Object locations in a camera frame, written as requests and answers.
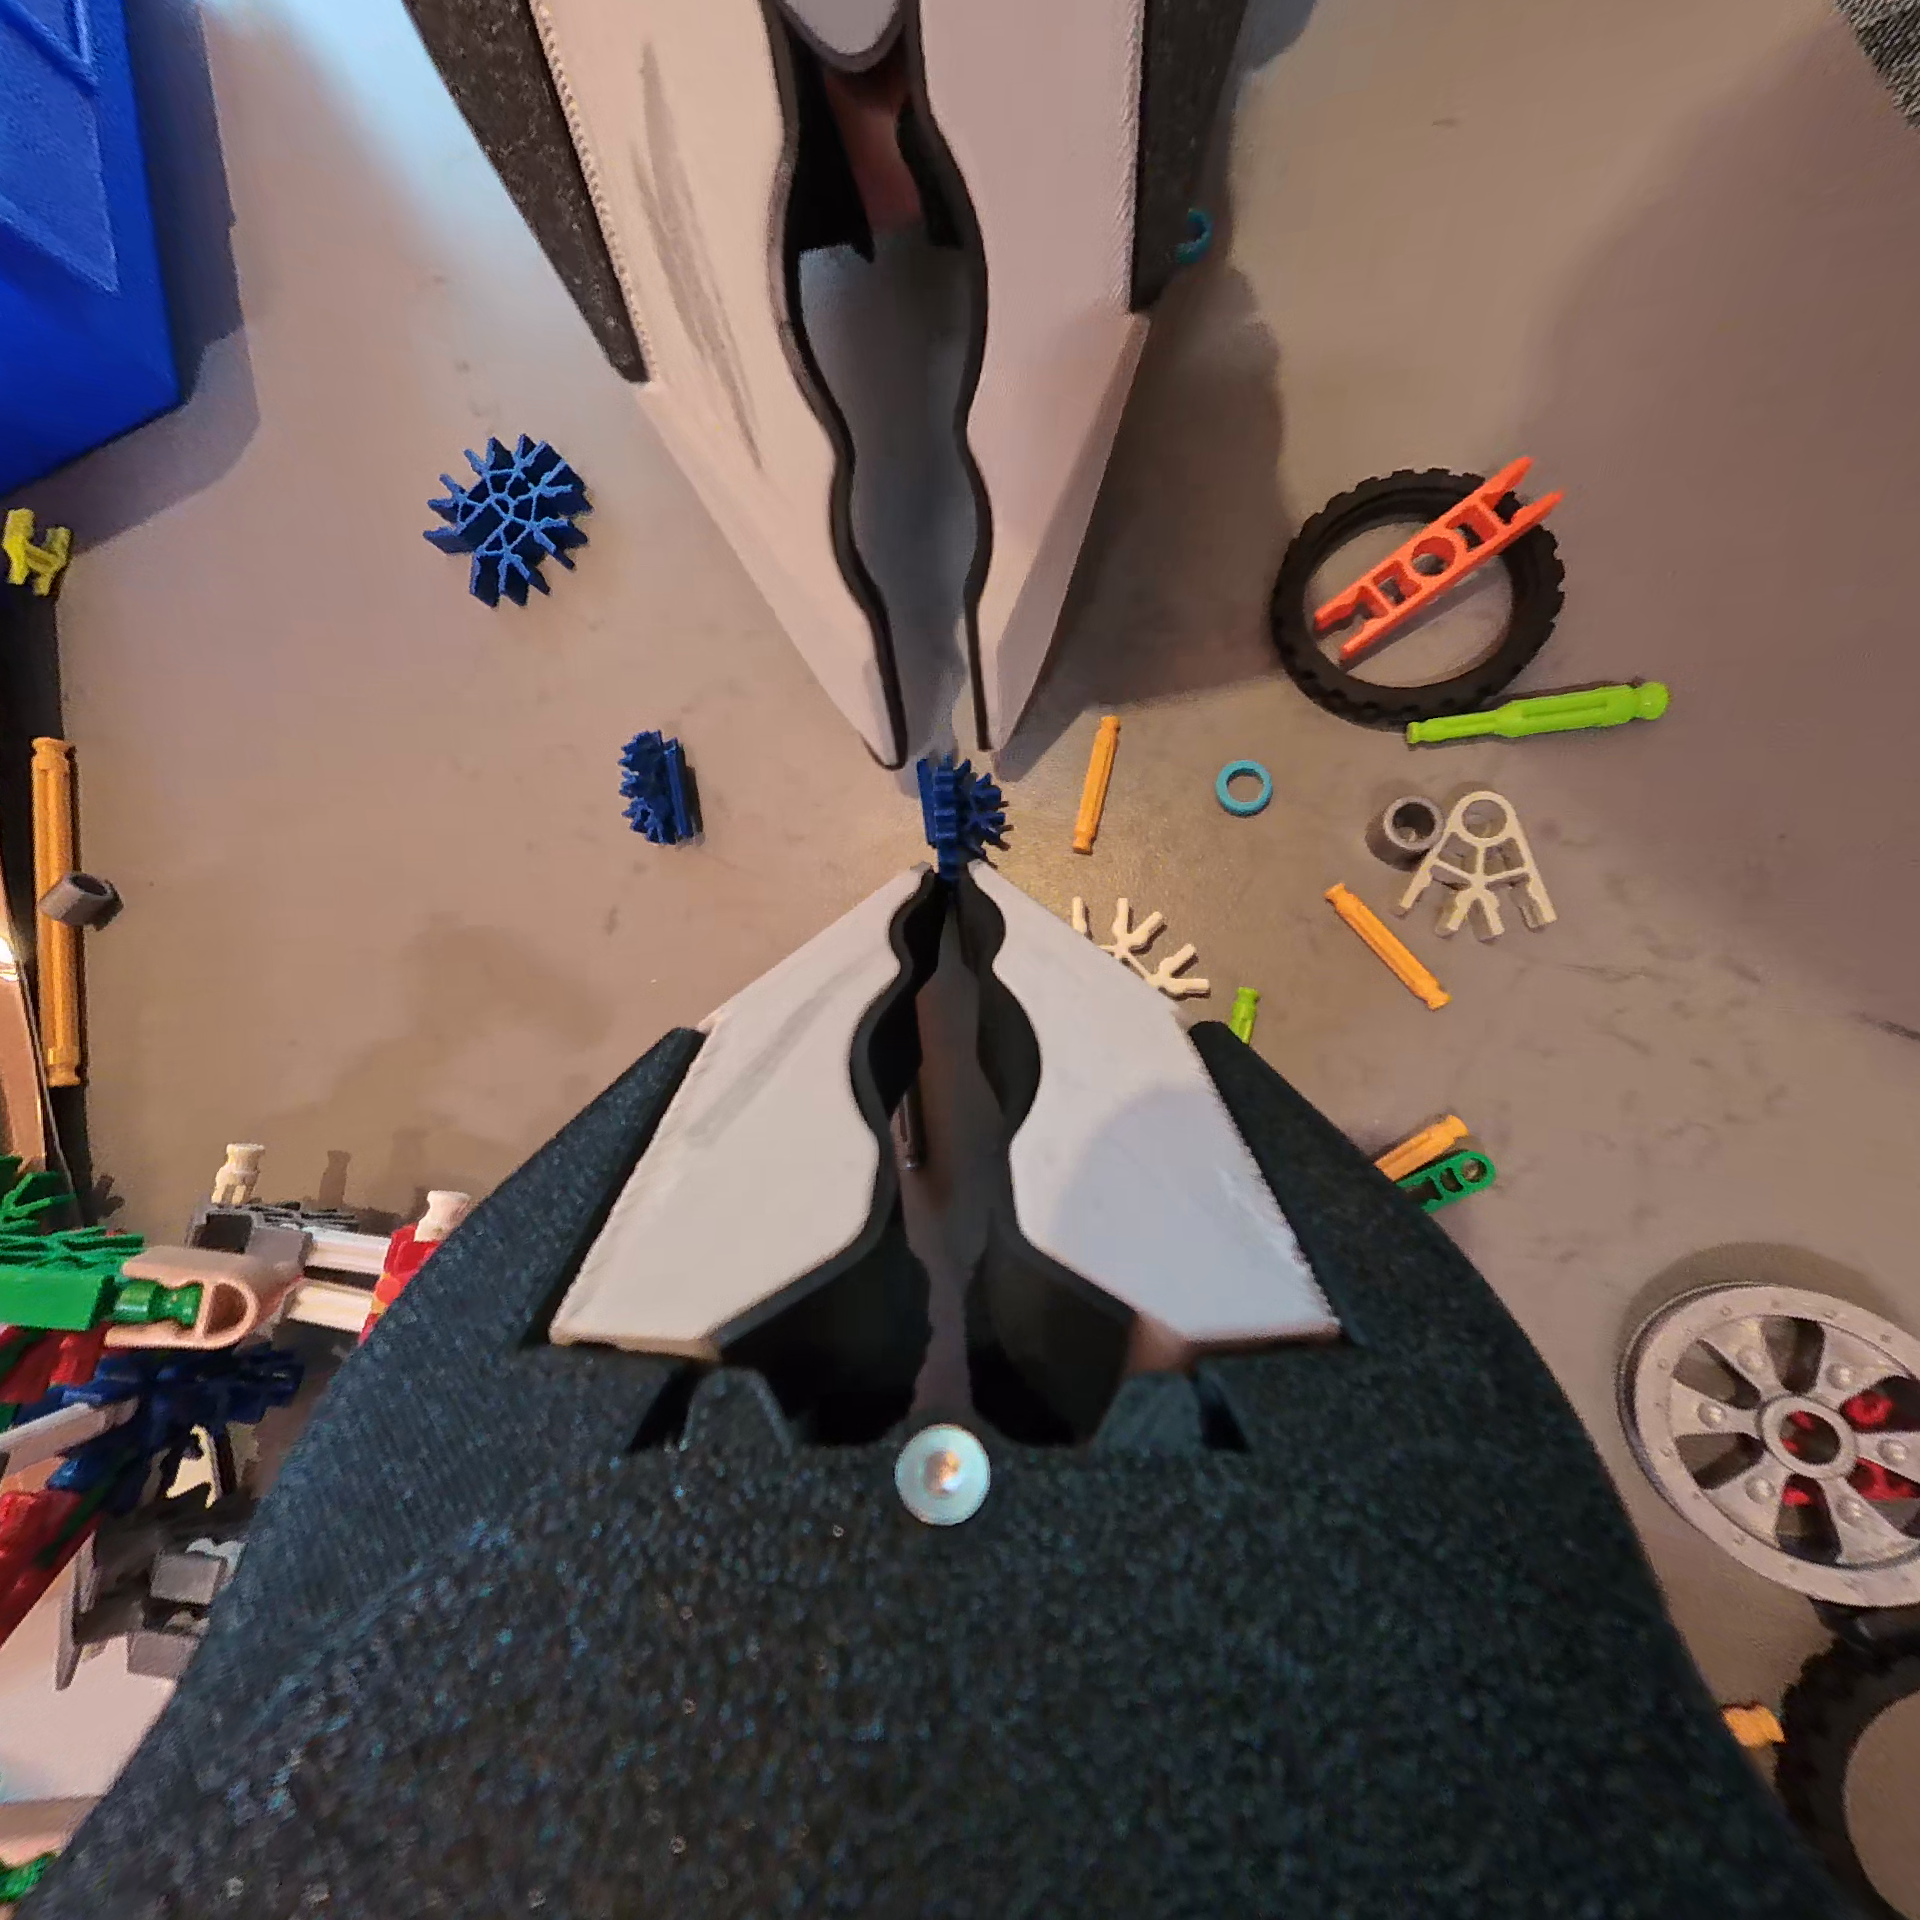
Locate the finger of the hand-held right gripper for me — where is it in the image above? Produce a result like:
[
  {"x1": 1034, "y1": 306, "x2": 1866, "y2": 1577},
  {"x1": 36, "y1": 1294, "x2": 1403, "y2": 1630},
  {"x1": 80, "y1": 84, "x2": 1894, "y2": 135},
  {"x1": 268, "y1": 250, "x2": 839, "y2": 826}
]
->
[
  {"x1": 530, "y1": 0, "x2": 909, "y2": 770},
  {"x1": 902, "y1": 0, "x2": 1155, "y2": 753}
]

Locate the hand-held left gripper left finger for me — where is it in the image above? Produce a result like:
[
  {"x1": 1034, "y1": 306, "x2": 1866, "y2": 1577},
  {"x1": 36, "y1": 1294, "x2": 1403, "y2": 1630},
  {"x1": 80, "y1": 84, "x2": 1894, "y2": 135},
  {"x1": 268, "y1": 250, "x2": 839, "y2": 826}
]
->
[{"x1": 547, "y1": 859, "x2": 948, "y2": 1349}]

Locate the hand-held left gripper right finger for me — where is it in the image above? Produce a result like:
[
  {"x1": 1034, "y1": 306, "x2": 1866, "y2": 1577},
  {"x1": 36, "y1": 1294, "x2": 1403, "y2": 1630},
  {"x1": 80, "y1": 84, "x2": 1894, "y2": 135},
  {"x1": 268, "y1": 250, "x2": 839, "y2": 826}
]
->
[{"x1": 958, "y1": 859, "x2": 1342, "y2": 1349}]

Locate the blue snowflake connector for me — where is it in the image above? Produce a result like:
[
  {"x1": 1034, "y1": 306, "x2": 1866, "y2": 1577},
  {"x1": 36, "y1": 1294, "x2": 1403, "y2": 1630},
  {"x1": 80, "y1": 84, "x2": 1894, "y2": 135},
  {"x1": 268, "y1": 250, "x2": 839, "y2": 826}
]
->
[
  {"x1": 423, "y1": 439, "x2": 595, "y2": 608},
  {"x1": 916, "y1": 753, "x2": 1008, "y2": 874},
  {"x1": 624, "y1": 725, "x2": 695, "y2": 845}
]

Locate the white snowflake connector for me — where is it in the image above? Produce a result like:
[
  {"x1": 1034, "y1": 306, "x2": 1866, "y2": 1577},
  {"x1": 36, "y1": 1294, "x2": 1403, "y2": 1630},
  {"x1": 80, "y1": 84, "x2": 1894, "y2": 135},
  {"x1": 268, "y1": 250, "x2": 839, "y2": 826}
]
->
[{"x1": 1062, "y1": 894, "x2": 1217, "y2": 1005}]

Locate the black rubber tyre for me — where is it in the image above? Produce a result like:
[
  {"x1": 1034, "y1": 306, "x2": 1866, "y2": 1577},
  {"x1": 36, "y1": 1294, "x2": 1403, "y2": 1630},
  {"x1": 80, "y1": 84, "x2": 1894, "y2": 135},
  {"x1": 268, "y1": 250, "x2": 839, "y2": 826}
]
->
[{"x1": 1269, "y1": 463, "x2": 1570, "y2": 736}]

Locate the orange bar connector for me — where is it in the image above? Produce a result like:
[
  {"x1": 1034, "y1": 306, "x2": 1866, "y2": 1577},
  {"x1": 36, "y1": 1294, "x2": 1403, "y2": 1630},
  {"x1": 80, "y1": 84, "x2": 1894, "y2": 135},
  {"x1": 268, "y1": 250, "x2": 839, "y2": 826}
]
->
[{"x1": 1309, "y1": 459, "x2": 1570, "y2": 662}]

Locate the blue plastic bin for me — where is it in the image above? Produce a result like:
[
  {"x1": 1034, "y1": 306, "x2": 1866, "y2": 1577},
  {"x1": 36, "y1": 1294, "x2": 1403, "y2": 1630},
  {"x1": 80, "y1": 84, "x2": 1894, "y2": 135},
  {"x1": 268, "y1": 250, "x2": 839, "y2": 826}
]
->
[{"x1": 0, "y1": 0, "x2": 193, "y2": 498}]

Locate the ivory fan connector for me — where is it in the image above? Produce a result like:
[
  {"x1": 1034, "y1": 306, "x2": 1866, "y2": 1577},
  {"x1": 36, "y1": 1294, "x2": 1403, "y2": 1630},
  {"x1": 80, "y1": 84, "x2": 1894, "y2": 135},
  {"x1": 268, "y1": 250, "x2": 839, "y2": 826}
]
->
[{"x1": 1396, "y1": 793, "x2": 1559, "y2": 944}]

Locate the colourful construction toy model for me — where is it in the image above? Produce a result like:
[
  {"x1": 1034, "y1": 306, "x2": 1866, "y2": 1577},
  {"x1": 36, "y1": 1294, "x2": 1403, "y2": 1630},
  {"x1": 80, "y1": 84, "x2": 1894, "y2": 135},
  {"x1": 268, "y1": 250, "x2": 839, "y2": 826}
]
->
[{"x1": 0, "y1": 1134, "x2": 471, "y2": 1685}]

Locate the silver spoked wheel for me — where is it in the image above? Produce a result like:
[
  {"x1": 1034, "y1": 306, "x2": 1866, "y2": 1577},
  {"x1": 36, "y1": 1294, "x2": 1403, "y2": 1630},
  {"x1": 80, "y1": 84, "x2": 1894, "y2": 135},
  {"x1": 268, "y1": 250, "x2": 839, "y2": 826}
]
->
[{"x1": 1613, "y1": 1239, "x2": 1920, "y2": 1613}]

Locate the long lime green rod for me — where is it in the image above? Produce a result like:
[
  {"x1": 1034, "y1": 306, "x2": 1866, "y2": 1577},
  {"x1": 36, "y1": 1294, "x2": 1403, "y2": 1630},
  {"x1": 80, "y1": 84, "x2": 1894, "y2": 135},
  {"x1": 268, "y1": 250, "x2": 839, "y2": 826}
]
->
[{"x1": 1403, "y1": 679, "x2": 1675, "y2": 751}]

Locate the long yellow rod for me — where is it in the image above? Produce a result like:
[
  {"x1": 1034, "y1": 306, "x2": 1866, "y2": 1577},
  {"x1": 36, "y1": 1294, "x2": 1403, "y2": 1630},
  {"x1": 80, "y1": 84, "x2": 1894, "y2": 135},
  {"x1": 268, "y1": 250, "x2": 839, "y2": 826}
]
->
[{"x1": 30, "y1": 736, "x2": 86, "y2": 1089}]

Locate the black knobby tyre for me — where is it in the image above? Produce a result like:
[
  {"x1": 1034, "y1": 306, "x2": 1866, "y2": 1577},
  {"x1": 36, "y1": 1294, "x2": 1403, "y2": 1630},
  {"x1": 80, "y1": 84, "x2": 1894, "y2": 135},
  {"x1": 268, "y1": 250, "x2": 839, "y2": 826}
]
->
[{"x1": 1770, "y1": 1623, "x2": 1920, "y2": 1910}]

